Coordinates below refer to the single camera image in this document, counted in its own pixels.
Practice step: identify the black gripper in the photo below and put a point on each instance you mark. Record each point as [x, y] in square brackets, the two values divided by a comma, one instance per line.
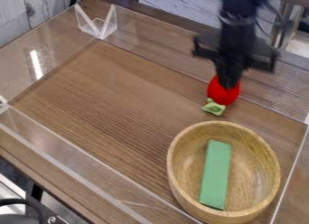
[237, 39]

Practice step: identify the red plush strawberry green leaf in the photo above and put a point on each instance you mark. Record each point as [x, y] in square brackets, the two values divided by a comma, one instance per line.
[220, 97]

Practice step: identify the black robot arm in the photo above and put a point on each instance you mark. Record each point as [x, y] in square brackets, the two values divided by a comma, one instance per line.
[239, 11]

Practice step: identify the metal table leg background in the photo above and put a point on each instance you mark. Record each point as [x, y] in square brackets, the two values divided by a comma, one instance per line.
[283, 27]

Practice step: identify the oval wooden bowl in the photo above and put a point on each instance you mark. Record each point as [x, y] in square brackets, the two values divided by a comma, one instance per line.
[255, 173]

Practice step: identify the green rectangular block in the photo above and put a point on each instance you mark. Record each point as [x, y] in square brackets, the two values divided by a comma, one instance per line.
[216, 175]

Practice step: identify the clear acrylic corner bracket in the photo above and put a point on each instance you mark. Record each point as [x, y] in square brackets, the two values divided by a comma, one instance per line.
[97, 27]

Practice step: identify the clear acrylic tray wall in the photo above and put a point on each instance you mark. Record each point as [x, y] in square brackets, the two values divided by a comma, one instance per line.
[100, 192]

